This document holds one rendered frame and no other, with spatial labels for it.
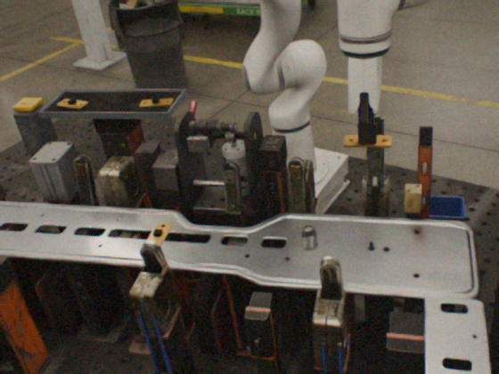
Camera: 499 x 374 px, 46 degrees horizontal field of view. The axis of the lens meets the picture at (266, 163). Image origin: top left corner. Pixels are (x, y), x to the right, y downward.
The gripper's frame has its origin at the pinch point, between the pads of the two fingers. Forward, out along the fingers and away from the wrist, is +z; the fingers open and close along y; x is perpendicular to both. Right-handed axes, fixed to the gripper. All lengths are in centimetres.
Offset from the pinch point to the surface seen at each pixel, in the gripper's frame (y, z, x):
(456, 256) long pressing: 0.9, 27.7, 16.5
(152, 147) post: -22, 18, -54
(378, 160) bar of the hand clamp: -14.8, 15.8, 0.8
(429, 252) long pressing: 0.1, 27.6, 11.5
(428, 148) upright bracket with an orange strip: -14.9, 12.6, 10.9
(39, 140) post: -31, 21, -93
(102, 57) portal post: -340, 120, -256
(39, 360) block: 16, 53, -76
